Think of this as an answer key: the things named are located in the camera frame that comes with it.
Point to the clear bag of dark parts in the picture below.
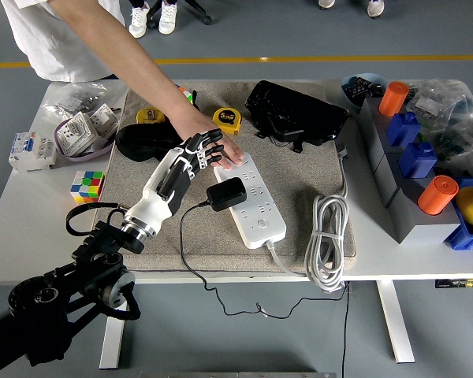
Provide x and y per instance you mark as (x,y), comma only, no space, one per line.
(461,145)

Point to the large white wall socket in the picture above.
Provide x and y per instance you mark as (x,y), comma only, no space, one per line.
(77,134)

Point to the clear bag of screws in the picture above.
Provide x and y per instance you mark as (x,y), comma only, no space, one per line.
(71,100)

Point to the light blue bowl of parts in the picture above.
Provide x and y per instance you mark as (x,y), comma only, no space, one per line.
(350,100)

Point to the orange cylinder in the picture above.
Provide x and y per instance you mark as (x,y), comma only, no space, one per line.
(392,98)
(437,195)

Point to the black office chair base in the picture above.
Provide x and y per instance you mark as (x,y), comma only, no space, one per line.
(207,19)

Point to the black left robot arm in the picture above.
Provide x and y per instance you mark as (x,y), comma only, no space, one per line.
(43,315)

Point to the grey block holder box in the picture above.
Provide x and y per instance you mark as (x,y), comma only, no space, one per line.
(418,228)

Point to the yellow tape measure square label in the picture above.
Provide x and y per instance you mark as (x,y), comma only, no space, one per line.
(147,116)

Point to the black table control panel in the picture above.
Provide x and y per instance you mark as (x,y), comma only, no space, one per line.
(457,283)

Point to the blue storage bin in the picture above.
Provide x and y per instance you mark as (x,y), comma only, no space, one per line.
(463,238)

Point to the grey-brown mat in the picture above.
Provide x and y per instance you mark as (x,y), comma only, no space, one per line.
(299,177)

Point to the black power adapter plug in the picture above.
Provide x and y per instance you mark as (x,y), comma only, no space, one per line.
(226,193)

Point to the person's right hand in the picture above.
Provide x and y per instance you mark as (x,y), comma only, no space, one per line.
(197,122)

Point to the yellow tape measure round label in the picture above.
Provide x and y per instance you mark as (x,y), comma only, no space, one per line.
(225,118)

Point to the white circuit breaker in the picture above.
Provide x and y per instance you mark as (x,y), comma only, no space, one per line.
(27,151)

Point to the purple shallow bowl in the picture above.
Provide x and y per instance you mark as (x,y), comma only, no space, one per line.
(83,158)

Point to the black plastic tray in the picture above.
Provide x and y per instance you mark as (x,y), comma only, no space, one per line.
(295,110)

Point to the clear bag with white label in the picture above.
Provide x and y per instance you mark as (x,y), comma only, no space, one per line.
(425,105)

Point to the person's right forearm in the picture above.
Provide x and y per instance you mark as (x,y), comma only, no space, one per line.
(122,55)

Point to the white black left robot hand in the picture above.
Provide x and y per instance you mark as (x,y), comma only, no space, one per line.
(153,201)

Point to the blue plastic block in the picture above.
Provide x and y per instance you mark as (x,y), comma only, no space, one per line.
(402,130)
(418,161)

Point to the white table leg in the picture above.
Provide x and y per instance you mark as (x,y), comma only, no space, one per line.
(398,334)
(112,342)

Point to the colourful puzzle cube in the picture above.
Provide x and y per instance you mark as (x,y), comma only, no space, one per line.
(186,94)
(87,189)

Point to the white sneaker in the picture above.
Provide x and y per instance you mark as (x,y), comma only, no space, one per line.
(375,8)
(326,3)
(138,21)
(168,19)

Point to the black fabric pouch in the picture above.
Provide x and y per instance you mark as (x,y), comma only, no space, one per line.
(142,143)

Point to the white power strip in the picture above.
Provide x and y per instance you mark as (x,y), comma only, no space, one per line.
(260,224)

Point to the small white wall socket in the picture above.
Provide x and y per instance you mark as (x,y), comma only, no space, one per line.
(106,120)

